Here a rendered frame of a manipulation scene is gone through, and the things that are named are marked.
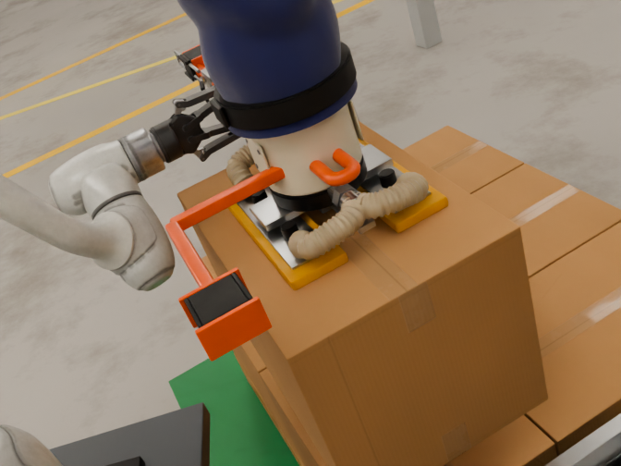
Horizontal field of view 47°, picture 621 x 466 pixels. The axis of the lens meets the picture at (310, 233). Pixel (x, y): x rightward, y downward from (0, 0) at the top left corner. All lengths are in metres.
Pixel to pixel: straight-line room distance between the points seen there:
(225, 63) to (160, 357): 1.97
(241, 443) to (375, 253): 1.40
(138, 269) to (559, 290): 0.98
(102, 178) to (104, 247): 0.15
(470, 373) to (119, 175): 0.70
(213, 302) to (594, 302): 1.04
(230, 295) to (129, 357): 2.10
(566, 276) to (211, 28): 1.09
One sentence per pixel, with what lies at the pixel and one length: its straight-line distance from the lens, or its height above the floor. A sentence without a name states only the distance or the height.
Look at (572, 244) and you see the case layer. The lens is 1.88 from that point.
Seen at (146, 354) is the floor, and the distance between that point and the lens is 2.94.
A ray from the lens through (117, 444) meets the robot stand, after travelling 1.51.
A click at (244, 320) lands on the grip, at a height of 1.20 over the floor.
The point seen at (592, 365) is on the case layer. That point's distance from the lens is 1.59.
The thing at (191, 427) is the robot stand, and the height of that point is 0.75.
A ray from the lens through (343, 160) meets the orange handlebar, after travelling 1.10.
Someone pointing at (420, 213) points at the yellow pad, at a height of 1.08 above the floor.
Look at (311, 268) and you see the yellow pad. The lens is 1.10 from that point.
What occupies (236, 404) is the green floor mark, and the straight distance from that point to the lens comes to 2.53.
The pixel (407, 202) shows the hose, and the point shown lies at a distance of 1.09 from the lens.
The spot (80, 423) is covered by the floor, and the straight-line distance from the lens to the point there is 2.83.
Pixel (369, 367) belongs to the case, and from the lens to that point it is 1.08.
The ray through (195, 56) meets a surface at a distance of 1.70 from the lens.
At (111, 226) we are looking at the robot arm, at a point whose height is 1.18.
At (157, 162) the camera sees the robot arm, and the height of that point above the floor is 1.19.
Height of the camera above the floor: 1.73
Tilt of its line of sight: 33 degrees down
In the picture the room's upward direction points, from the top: 21 degrees counter-clockwise
